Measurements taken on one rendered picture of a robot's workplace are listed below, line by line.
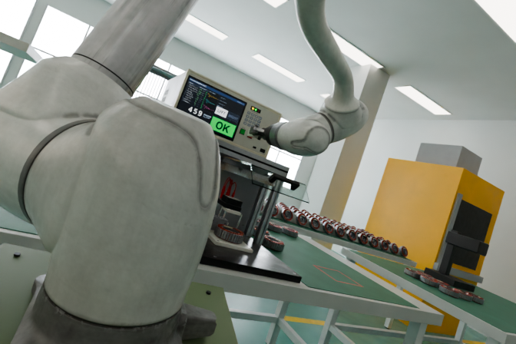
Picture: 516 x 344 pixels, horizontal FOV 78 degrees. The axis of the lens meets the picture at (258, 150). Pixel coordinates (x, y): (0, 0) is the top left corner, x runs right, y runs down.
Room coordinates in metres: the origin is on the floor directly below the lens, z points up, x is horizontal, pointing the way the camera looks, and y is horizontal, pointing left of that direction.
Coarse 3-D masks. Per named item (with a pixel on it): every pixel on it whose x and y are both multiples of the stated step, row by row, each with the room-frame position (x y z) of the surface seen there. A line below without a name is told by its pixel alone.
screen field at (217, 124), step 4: (212, 120) 1.24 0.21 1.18; (216, 120) 1.24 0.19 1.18; (220, 120) 1.25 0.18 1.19; (212, 124) 1.24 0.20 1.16; (216, 124) 1.25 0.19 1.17; (220, 124) 1.25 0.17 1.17; (224, 124) 1.26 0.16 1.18; (228, 124) 1.27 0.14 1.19; (232, 124) 1.27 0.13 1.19; (216, 128) 1.25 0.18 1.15; (220, 128) 1.26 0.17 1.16; (224, 128) 1.26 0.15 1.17; (228, 128) 1.27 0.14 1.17; (232, 128) 1.28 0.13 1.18; (220, 132) 1.26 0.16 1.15; (224, 132) 1.26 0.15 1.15; (228, 132) 1.27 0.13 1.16; (232, 132) 1.28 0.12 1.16; (232, 136) 1.28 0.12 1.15
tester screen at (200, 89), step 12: (192, 84) 1.18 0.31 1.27; (204, 84) 1.20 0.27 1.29; (192, 96) 1.19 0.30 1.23; (204, 96) 1.21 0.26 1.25; (216, 96) 1.23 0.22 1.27; (228, 96) 1.25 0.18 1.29; (180, 108) 1.18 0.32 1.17; (204, 108) 1.22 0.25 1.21; (228, 108) 1.26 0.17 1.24; (240, 108) 1.28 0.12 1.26; (204, 120) 1.22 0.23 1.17; (228, 120) 1.26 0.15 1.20; (216, 132) 1.25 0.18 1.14
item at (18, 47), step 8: (0, 32) 1.14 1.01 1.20; (0, 40) 1.14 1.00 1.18; (8, 40) 1.15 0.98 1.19; (16, 40) 1.16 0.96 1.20; (0, 48) 1.38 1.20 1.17; (8, 48) 1.27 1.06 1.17; (16, 48) 1.17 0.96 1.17; (24, 48) 1.18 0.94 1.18; (32, 48) 1.24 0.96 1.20; (24, 56) 1.34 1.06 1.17; (32, 56) 1.28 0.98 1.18; (40, 56) 1.40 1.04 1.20
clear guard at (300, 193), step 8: (240, 160) 1.16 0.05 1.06; (256, 168) 1.08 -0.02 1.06; (256, 176) 1.06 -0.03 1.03; (264, 176) 1.08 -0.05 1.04; (256, 184) 1.04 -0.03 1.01; (264, 184) 1.06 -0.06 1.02; (272, 184) 1.08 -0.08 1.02; (280, 184) 1.11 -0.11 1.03; (288, 184) 1.13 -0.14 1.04; (304, 184) 1.18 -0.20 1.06; (280, 192) 1.08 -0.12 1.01; (288, 192) 1.10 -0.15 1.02; (296, 192) 1.13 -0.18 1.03; (304, 192) 1.16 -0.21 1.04; (304, 200) 1.13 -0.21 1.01
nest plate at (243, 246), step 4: (212, 232) 1.21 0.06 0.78; (208, 236) 1.16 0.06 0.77; (212, 236) 1.14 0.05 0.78; (216, 236) 1.16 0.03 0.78; (212, 240) 1.13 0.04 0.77; (216, 240) 1.11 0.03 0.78; (220, 240) 1.13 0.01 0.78; (224, 240) 1.15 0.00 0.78; (216, 244) 1.10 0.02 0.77; (220, 244) 1.11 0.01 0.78; (224, 244) 1.11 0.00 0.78; (228, 244) 1.12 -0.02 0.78; (232, 244) 1.14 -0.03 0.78; (236, 244) 1.16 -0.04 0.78; (240, 244) 1.18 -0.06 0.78; (244, 244) 1.20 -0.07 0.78; (232, 248) 1.13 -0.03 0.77; (236, 248) 1.14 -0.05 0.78; (240, 248) 1.14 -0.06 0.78; (244, 248) 1.15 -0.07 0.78; (248, 248) 1.16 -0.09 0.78; (248, 252) 1.16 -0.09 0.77; (252, 252) 1.16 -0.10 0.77
